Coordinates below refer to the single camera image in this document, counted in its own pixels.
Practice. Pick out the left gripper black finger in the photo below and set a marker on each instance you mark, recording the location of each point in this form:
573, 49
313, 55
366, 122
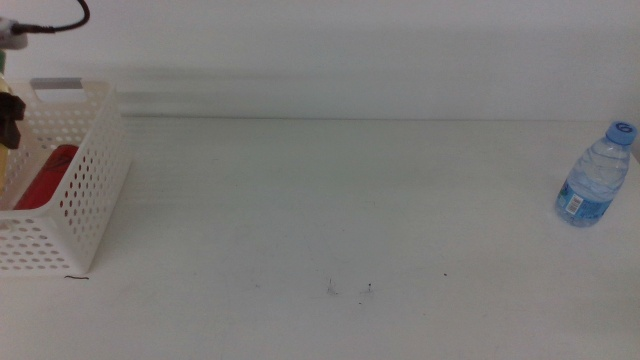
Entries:
11, 107

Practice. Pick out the red cola can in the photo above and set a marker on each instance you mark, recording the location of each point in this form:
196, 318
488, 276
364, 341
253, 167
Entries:
45, 180

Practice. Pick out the clear water bottle blue cap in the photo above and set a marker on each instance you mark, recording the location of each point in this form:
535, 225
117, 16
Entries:
590, 185

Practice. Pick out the white perforated plastic basket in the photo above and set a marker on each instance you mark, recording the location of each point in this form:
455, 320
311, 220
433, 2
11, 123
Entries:
95, 165

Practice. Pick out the small black thread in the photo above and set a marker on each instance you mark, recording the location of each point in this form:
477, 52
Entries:
75, 278

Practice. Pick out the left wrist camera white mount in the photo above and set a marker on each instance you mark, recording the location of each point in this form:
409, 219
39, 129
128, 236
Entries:
12, 40

